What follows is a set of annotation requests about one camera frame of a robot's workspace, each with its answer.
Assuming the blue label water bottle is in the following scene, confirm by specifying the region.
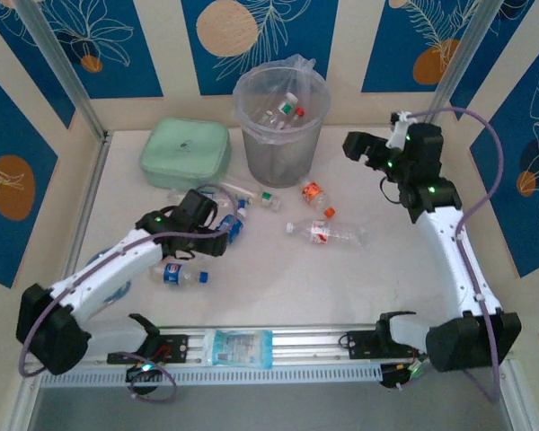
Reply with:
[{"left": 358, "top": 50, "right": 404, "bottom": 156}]
[
  {"left": 168, "top": 183, "right": 251, "bottom": 212},
  {"left": 215, "top": 207, "right": 249, "bottom": 246}
]

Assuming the blue cap Pepsi bottle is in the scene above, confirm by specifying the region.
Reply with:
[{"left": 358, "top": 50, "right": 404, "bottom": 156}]
[{"left": 147, "top": 261, "right": 210, "bottom": 287}]

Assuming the orange label soda bottle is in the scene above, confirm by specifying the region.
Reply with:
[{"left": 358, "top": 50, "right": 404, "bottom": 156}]
[{"left": 300, "top": 180, "right": 338, "bottom": 219}]

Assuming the grey mesh waste bin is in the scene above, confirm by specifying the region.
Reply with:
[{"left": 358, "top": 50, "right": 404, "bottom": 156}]
[{"left": 232, "top": 56, "right": 332, "bottom": 189}]

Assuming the clear plastic bin liner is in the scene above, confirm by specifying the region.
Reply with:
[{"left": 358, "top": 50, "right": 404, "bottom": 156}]
[{"left": 232, "top": 53, "right": 332, "bottom": 145}]

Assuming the green white label clear bottle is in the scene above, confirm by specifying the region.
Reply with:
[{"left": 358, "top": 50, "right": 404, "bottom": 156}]
[{"left": 217, "top": 179, "right": 260, "bottom": 203}]

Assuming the mint green zip pouch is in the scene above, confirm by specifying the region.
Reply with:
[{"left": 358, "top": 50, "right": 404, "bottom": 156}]
[{"left": 138, "top": 117, "right": 233, "bottom": 189}]

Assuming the small green cap bottle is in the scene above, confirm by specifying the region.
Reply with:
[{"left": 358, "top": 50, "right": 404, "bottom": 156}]
[{"left": 256, "top": 190, "right": 283, "bottom": 212}]

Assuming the red white label water bottle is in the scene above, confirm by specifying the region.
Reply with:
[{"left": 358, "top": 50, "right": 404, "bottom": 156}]
[{"left": 285, "top": 218, "right": 368, "bottom": 248}]

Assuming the blue white plastic packet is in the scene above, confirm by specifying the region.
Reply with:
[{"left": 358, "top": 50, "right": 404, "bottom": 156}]
[{"left": 201, "top": 329, "right": 274, "bottom": 370}]

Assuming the small controller board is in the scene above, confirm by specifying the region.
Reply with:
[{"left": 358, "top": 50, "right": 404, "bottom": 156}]
[
  {"left": 125, "top": 361, "right": 163, "bottom": 383},
  {"left": 379, "top": 361, "right": 426, "bottom": 391}
]

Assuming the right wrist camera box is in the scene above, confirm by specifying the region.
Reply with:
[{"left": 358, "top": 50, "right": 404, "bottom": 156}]
[{"left": 388, "top": 110, "right": 421, "bottom": 148}]

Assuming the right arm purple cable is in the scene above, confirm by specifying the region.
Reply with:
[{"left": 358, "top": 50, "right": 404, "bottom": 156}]
[{"left": 403, "top": 106, "right": 504, "bottom": 405}]

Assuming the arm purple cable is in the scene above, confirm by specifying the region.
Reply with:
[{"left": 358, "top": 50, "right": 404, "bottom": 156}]
[
  {"left": 403, "top": 106, "right": 504, "bottom": 405},
  {"left": 17, "top": 182, "right": 234, "bottom": 403}
]

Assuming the aluminium frame post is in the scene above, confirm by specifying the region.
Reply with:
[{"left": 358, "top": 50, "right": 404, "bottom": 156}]
[
  {"left": 15, "top": 0, "right": 109, "bottom": 140},
  {"left": 420, "top": 0, "right": 507, "bottom": 134}
]

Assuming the aluminium table side rail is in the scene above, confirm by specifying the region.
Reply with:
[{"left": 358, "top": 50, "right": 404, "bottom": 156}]
[{"left": 57, "top": 129, "right": 113, "bottom": 288}]

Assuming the white slotted cable duct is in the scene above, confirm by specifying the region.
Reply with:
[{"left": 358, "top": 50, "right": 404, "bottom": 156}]
[{"left": 38, "top": 365, "right": 383, "bottom": 388}]

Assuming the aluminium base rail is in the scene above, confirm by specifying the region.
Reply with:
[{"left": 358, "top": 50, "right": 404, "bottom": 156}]
[{"left": 20, "top": 325, "right": 508, "bottom": 372}]

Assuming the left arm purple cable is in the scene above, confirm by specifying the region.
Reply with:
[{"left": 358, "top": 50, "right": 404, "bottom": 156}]
[{"left": 17, "top": 182, "right": 234, "bottom": 403}]

